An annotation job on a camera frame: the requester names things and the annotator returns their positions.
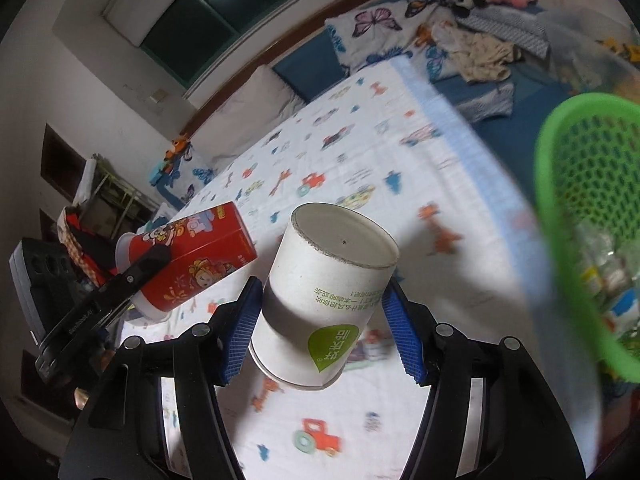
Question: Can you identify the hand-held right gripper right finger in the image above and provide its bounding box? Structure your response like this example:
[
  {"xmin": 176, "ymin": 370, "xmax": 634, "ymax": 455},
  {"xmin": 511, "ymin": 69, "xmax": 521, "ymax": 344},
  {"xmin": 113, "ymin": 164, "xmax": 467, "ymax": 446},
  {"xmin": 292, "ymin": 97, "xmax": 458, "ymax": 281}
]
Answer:
[{"xmin": 381, "ymin": 280, "xmax": 586, "ymax": 480}]

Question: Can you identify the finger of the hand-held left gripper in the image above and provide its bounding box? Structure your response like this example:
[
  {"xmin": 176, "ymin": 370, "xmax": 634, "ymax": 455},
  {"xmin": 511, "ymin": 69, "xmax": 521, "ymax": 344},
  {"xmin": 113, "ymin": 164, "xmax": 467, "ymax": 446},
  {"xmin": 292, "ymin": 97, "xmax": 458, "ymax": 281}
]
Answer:
[{"xmin": 102, "ymin": 245, "xmax": 172, "ymax": 311}]

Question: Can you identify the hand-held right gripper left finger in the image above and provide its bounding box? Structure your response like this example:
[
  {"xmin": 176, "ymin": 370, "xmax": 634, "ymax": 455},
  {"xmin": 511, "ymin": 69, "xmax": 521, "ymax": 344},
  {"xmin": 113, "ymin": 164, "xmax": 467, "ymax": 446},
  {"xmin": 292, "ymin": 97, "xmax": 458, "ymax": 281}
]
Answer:
[{"xmin": 59, "ymin": 276, "xmax": 263, "ymax": 480}]

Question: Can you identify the red cartoon printed cup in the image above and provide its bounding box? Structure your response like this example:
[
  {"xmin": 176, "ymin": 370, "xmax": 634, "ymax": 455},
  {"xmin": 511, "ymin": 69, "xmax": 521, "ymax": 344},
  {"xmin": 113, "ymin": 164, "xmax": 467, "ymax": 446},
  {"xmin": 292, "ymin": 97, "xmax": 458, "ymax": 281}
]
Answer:
[{"xmin": 115, "ymin": 201, "xmax": 258, "ymax": 323}]

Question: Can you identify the white paper cup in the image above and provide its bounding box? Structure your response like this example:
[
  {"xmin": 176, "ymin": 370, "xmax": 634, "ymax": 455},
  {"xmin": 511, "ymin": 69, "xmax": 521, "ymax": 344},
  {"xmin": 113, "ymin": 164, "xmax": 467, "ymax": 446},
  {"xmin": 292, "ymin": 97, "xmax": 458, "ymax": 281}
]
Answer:
[{"xmin": 250, "ymin": 202, "xmax": 400, "ymax": 392}]

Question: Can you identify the green perforated plastic basket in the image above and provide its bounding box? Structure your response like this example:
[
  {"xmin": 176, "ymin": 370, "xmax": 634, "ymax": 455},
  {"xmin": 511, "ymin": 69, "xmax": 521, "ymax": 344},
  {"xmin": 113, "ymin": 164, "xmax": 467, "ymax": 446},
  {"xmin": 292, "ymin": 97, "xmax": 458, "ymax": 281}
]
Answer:
[{"xmin": 532, "ymin": 91, "xmax": 640, "ymax": 383}]

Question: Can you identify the grey black appliance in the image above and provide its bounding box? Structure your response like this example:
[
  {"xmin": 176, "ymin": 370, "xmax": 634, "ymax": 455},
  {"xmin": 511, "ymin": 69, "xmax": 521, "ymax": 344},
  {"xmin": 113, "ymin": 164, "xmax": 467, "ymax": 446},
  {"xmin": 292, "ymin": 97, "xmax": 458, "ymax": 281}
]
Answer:
[{"xmin": 9, "ymin": 239, "xmax": 76, "ymax": 348}]

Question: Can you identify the red checkered cloth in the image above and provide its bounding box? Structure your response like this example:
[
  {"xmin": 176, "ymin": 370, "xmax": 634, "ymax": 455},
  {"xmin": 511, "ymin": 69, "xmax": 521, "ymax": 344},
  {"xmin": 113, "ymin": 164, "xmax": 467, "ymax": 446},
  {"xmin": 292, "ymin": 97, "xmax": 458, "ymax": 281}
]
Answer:
[{"xmin": 57, "ymin": 205, "xmax": 121, "ymax": 286}]

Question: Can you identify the metal rack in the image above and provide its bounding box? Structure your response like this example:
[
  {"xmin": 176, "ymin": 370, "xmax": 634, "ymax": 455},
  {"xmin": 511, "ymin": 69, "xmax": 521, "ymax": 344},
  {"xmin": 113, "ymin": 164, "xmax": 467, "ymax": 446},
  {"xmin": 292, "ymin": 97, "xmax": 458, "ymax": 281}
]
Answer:
[{"xmin": 75, "ymin": 155, "xmax": 161, "ymax": 231}]

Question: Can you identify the small butterfly print pillow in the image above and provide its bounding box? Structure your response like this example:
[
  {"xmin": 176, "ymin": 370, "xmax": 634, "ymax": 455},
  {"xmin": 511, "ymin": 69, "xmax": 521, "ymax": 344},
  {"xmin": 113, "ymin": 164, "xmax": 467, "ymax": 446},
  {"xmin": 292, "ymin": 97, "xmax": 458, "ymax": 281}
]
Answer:
[{"xmin": 165, "ymin": 152, "xmax": 221, "ymax": 206}]

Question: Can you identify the white pillow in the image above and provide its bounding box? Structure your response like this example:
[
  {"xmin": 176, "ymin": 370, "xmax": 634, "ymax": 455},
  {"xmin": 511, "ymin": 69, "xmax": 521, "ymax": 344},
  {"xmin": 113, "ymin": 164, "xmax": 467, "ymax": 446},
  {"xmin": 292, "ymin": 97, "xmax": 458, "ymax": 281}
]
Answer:
[{"xmin": 192, "ymin": 65, "xmax": 306, "ymax": 171}]

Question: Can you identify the vehicle print blanket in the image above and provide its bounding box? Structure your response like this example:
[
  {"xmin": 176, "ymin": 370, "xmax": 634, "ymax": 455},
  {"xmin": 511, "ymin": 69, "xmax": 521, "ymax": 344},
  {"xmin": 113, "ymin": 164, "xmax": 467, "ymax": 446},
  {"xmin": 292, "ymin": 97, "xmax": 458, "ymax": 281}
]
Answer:
[{"xmin": 120, "ymin": 55, "xmax": 606, "ymax": 480}]

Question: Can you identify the blue white packet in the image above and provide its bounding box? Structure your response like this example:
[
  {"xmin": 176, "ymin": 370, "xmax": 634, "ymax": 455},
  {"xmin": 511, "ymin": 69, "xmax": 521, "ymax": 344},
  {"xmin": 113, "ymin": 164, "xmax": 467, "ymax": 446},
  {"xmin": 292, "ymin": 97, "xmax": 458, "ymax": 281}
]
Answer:
[{"xmin": 602, "ymin": 287, "xmax": 640, "ymax": 328}]

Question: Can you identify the blue mattress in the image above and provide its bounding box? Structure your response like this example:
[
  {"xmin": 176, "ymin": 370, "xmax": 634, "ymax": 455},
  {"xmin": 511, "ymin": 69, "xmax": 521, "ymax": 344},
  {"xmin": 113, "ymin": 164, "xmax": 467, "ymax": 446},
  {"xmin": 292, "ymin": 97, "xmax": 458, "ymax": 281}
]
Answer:
[{"xmin": 272, "ymin": 0, "xmax": 640, "ymax": 201}]

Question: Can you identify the dark window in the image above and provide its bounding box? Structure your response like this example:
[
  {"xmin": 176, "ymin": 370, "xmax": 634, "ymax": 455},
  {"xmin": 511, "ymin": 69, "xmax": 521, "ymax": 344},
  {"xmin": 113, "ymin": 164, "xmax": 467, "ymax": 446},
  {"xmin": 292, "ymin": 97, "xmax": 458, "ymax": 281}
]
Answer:
[{"xmin": 102, "ymin": 0, "xmax": 426, "ymax": 101}]

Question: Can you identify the beige patterned garment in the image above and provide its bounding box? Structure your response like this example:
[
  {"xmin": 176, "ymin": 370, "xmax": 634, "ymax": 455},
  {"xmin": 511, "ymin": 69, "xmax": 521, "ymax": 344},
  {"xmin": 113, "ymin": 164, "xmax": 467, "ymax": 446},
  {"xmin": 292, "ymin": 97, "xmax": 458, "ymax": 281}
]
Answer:
[{"xmin": 432, "ymin": 22, "xmax": 523, "ymax": 83}]

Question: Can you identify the blue white patterned cloth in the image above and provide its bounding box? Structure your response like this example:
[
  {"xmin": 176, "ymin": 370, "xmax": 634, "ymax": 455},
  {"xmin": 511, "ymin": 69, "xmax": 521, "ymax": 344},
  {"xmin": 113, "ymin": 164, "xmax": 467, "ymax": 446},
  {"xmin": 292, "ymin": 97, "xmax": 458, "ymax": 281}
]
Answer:
[{"xmin": 467, "ymin": 5, "xmax": 551, "ymax": 56}]

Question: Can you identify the clear plastic storage bin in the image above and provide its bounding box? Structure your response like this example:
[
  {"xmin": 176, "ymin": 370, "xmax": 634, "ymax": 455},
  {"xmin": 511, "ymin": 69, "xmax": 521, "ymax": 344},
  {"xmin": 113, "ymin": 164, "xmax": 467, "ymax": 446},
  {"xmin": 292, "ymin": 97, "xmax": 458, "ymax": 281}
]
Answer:
[{"xmin": 537, "ymin": 7, "xmax": 640, "ymax": 96}]

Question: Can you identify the yellow toy truck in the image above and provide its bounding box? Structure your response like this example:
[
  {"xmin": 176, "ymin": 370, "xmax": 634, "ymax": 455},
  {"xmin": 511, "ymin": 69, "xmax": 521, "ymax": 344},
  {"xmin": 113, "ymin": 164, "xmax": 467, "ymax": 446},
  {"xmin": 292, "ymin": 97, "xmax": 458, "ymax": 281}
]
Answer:
[{"xmin": 597, "ymin": 37, "xmax": 640, "ymax": 63}]

